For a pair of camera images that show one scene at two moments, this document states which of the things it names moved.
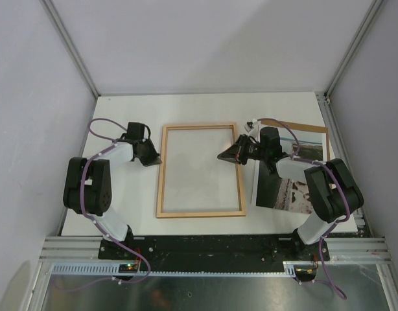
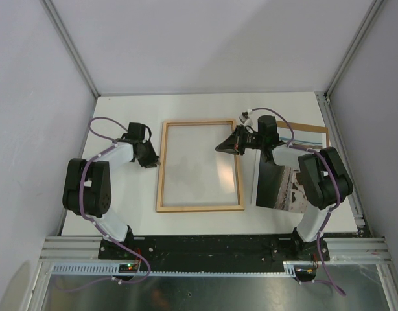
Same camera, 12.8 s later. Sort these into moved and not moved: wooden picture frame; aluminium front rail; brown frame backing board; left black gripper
Moved: wooden picture frame
Not moved: aluminium front rail; left black gripper; brown frame backing board
